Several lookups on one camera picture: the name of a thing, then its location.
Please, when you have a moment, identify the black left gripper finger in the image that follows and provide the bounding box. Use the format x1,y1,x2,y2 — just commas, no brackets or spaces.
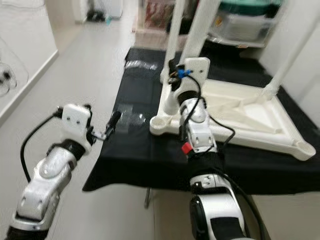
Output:
104,110,124,137

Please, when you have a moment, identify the clear tape cross patch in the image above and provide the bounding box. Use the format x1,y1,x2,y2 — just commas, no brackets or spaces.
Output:
115,105,149,132

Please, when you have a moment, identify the clear tape strip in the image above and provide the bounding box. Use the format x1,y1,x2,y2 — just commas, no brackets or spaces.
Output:
125,60,160,71

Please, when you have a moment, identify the black tablecloth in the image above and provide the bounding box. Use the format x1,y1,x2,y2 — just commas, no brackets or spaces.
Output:
82,47,320,196

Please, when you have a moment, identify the beige woven bench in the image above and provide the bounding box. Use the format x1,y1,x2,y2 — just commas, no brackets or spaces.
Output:
132,27,182,51

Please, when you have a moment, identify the red printed food carton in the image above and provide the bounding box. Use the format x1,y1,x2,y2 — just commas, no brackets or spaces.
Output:
142,0,174,30

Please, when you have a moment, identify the white plastic table top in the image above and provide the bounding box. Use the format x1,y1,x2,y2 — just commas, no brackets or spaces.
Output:
149,70,317,162

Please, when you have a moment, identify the clear plastic container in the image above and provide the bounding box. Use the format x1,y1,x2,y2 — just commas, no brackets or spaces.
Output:
210,12,279,49

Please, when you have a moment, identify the white appliance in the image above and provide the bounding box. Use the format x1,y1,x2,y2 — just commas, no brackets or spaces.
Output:
102,0,126,20

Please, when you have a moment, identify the black robot vacuum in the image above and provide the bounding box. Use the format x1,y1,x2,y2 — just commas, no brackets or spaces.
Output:
85,11,106,24

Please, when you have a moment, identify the green pot lid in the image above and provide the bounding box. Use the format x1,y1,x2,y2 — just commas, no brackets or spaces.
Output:
220,0,284,16

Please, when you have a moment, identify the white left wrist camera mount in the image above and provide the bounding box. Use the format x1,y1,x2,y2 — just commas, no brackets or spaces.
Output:
60,104,94,147

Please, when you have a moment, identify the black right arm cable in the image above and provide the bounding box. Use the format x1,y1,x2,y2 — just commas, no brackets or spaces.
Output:
180,72,272,240

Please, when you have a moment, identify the black wall cable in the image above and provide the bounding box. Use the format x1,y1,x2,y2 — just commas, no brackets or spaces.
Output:
0,40,29,101

